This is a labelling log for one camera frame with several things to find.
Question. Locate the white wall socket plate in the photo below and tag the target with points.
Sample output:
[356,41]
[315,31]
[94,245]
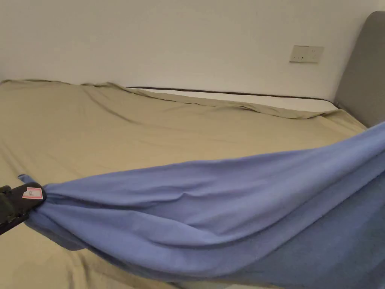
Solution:
[306,54]

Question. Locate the grey padded headboard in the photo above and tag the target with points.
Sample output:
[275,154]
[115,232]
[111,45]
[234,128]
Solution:
[365,75]

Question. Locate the bed with beige sheet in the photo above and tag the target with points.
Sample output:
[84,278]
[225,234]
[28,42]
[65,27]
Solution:
[120,129]

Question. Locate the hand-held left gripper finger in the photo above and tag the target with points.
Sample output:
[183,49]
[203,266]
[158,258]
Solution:
[21,195]
[9,225]

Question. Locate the blue cloth garment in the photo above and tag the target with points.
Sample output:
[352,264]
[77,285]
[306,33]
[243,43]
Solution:
[228,210]

